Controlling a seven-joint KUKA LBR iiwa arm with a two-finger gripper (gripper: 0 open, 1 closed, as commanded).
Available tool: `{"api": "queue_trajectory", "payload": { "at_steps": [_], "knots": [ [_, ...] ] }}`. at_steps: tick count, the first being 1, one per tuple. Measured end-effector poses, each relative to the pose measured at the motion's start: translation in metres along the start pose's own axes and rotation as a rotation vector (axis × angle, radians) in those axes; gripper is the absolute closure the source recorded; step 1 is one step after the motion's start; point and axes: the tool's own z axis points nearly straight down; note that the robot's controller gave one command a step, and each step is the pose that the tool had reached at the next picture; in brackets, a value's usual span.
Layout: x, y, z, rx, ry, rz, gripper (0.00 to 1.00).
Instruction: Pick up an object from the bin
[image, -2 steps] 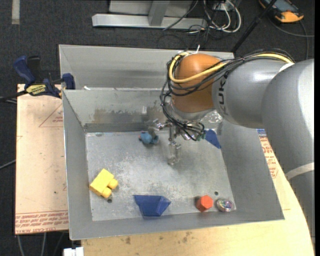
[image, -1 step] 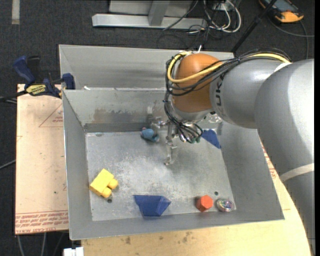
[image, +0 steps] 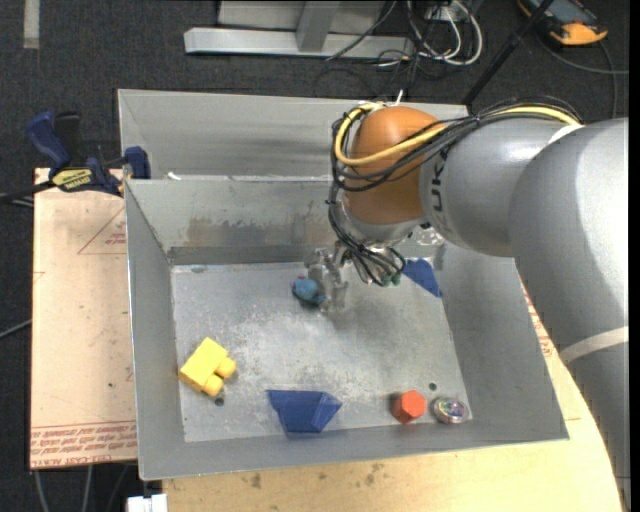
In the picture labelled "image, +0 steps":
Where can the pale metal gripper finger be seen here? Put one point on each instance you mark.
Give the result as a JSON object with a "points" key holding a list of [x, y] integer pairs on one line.
{"points": [[316, 278], [339, 295]]}

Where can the small blue toy figure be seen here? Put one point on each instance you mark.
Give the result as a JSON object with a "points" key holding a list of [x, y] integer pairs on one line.
{"points": [[306, 291]]}

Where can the grey metal bin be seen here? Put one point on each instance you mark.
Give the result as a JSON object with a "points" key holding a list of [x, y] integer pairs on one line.
{"points": [[280, 345]]}

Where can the blue wedge block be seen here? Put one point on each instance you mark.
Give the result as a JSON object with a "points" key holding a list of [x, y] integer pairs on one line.
{"points": [[423, 276]]}

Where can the blue trapezoid block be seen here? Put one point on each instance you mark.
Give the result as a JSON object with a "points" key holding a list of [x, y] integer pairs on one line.
{"points": [[302, 411]]}

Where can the orange-red hexagonal block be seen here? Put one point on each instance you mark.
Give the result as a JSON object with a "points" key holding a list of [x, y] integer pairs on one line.
{"points": [[408, 406]]}

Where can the yellow toy brick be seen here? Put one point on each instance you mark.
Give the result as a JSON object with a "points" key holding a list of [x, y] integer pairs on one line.
{"points": [[204, 366]]}

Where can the shiny round metal disc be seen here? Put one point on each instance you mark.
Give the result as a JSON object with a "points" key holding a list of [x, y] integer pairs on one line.
{"points": [[451, 410]]}

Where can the brown cardboard board, red print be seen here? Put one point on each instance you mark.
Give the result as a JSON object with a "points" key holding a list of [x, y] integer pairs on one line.
{"points": [[80, 320]]}

